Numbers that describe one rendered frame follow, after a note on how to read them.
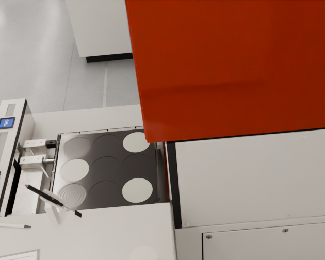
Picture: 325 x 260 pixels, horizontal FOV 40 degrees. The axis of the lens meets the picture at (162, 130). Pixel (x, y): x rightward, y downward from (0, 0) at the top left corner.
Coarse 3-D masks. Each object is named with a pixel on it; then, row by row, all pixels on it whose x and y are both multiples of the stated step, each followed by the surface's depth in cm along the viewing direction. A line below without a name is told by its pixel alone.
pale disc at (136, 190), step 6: (132, 180) 147; (138, 180) 147; (144, 180) 147; (126, 186) 145; (132, 186) 145; (138, 186) 145; (144, 186) 145; (150, 186) 145; (126, 192) 144; (132, 192) 143; (138, 192) 143; (144, 192) 143; (150, 192) 143; (126, 198) 142; (132, 198) 142; (138, 198) 142; (144, 198) 141
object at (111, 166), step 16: (64, 144) 161; (80, 144) 160; (96, 144) 160; (112, 144) 159; (64, 160) 155; (96, 160) 154; (112, 160) 154; (128, 160) 153; (144, 160) 153; (96, 176) 149; (112, 176) 149; (128, 176) 148; (144, 176) 148; (64, 192) 145; (80, 192) 145; (96, 192) 144; (112, 192) 144; (64, 208) 141; (80, 208) 140; (96, 208) 140
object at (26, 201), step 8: (40, 152) 162; (48, 152) 164; (32, 168) 157; (40, 168) 156; (24, 176) 154; (32, 176) 154; (40, 176) 154; (24, 184) 152; (32, 184) 151; (40, 184) 151; (24, 192) 149; (32, 192) 149; (16, 200) 147; (24, 200) 147; (32, 200) 147; (40, 200) 149; (16, 208) 145; (24, 208) 144; (32, 208) 144
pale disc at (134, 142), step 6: (138, 132) 163; (126, 138) 161; (132, 138) 161; (138, 138) 160; (144, 138) 160; (126, 144) 159; (132, 144) 158; (138, 144) 158; (144, 144) 158; (132, 150) 156; (138, 150) 156
